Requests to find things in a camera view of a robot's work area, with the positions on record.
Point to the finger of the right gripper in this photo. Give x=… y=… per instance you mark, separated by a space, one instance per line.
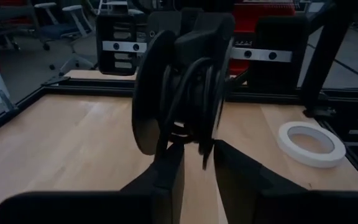
x=204 y=40
x=163 y=23

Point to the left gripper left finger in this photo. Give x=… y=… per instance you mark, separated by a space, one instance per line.
x=104 y=208

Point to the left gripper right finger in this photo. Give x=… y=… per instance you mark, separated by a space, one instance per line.
x=291 y=208

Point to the red cabinet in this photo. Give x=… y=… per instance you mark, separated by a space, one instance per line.
x=259 y=18

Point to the white tape roll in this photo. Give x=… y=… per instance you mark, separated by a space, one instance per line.
x=315 y=161

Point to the white-framed office chair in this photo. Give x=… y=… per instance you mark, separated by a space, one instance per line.
x=54 y=31

